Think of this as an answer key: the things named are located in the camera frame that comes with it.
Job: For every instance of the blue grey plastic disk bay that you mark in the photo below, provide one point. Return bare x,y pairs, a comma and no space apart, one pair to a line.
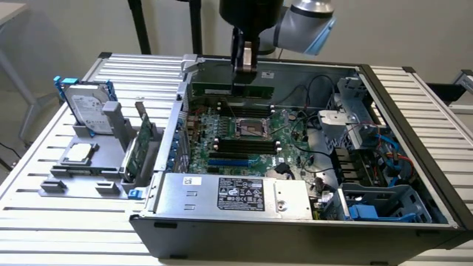
403,202

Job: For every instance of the black box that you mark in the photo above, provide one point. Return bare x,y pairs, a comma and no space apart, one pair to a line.
443,92

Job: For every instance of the green graphics card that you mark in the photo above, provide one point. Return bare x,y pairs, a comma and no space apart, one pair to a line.
139,149

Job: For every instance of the grey parts rack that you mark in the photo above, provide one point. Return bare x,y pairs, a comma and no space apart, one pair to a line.
107,155

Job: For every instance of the metal CPU socket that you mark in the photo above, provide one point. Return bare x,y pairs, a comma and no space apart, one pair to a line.
251,128

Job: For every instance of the green RAM stick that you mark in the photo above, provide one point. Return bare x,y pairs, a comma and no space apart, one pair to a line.
259,91

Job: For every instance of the black stand pole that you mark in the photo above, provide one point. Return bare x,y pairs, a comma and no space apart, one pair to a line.
142,27
197,27

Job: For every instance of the blue card latch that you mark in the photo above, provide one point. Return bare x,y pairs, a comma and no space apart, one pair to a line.
135,193

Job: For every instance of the black RAM slot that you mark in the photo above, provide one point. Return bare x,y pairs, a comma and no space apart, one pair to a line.
246,113
246,106
246,151
246,109
246,140
246,144
246,147

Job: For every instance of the black expansion slot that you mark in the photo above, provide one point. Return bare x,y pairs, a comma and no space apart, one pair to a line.
227,155

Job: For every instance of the green motherboard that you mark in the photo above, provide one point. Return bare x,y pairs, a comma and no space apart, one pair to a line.
293,138

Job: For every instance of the hard disk in blue carrier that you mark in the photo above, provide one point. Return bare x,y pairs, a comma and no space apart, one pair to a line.
89,108

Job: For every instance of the silver CPU chip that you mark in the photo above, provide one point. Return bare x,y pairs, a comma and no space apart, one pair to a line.
81,153

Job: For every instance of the blue expansion slot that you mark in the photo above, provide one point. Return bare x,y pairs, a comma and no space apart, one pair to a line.
230,162

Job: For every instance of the silver power supply unit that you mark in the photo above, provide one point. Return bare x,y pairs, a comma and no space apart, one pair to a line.
207,199

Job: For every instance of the black open PC case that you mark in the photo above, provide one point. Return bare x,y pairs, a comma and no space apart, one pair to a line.
259,238

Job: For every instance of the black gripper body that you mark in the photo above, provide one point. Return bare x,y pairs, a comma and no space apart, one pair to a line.
251,14

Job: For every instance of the silver metal disk bay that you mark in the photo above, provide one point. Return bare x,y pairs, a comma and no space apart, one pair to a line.
351,94

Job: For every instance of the white silver fan shroud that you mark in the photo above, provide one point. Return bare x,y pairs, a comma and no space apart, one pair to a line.
333,119

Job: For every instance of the silver chipset heat sink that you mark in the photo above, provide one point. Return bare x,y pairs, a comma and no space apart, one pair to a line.
279,174

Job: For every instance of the grey case latch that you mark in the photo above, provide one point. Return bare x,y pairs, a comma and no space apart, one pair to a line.
190,62

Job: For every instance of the white desk with grey legs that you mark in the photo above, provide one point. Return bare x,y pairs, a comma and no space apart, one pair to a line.
11,14

